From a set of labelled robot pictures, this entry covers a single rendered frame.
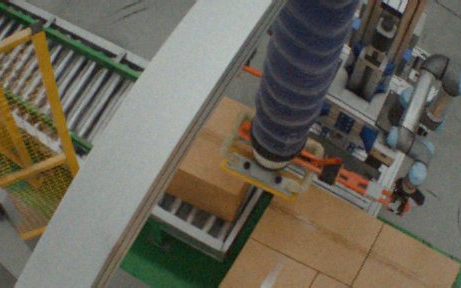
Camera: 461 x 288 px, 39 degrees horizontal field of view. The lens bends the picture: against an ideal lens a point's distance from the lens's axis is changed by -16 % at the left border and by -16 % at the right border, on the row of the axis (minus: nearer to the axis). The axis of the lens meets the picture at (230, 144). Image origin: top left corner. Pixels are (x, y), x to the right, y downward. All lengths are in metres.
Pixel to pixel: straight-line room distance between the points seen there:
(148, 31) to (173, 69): 3.64
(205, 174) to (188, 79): 2.21
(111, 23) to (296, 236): 1.97
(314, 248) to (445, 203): 1.24
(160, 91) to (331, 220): 2.69
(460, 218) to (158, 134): 3.66
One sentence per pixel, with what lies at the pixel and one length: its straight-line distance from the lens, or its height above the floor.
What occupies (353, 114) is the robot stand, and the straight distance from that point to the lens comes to 3.46.
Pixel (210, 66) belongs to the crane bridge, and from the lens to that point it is 1.04.
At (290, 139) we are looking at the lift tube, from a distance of 2.70.
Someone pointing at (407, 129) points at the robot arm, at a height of 1.57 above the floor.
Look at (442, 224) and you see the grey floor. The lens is 4.45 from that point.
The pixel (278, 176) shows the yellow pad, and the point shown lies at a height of 1.15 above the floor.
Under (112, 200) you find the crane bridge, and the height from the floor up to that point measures 3.05.
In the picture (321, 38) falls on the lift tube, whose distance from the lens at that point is 2.07.
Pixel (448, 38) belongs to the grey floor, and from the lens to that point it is 5.13.
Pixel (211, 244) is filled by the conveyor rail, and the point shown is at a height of 0.59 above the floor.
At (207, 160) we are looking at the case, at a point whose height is 0.95.
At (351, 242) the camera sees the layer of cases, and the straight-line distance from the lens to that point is 3.65.
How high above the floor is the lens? 3.96
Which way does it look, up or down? 66 degrees down
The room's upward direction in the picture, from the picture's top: 10 degrees clockwise
